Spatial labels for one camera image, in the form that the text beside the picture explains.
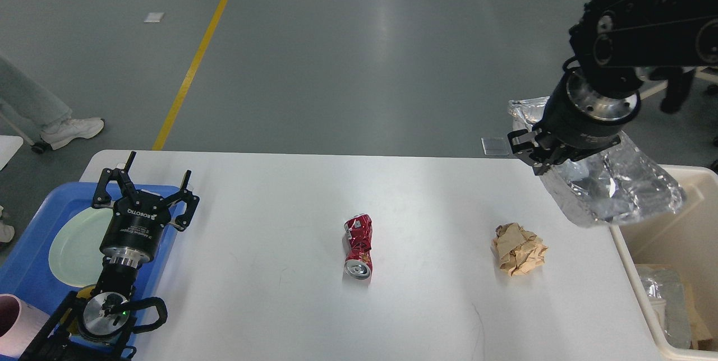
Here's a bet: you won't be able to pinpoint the teal mug yellow inside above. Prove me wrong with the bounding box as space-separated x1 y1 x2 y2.
76 285 95 300

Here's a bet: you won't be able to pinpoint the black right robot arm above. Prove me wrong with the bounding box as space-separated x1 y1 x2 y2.
508 0 717 175

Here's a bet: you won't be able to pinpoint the aluminium foil tray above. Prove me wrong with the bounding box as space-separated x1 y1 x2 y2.
636 264 692 350

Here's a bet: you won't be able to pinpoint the grey floor plate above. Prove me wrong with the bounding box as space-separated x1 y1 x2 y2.
481 138 512 157

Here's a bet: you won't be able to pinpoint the brown paper ball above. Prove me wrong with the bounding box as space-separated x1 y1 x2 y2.
492 223 549 277

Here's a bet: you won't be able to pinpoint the light green plate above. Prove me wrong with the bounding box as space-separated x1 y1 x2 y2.
48 208 113 288

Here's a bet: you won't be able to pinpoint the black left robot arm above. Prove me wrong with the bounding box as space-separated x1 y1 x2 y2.
20 151 200 360

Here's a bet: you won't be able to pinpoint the grey white office chair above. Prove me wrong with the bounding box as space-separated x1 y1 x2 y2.
639 67 717 101

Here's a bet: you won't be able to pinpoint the crushed red soda can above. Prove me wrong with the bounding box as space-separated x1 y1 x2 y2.
344 214 374 281

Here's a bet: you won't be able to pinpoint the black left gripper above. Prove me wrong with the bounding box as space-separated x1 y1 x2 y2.
90 151 200 265

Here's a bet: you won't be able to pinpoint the person legs black sneakers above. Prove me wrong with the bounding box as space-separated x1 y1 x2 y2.
645 66 697 114

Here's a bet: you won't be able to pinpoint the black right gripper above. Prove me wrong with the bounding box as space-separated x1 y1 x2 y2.
507 70 641 175

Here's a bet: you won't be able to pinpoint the beige plastic bin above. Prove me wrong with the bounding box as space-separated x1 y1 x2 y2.
610 165 717 360

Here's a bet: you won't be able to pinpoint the pink ribbed cup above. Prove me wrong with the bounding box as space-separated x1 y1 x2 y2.
1 294 50 358

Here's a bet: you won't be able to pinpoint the white paper scrap on floor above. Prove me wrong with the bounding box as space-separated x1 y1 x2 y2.
143 12 165 24

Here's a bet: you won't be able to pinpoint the aluminium foil sheet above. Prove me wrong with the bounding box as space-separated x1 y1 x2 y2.
539 131 687 226

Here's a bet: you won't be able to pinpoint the white chair at left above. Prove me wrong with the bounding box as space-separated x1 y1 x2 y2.
1 110 50 170

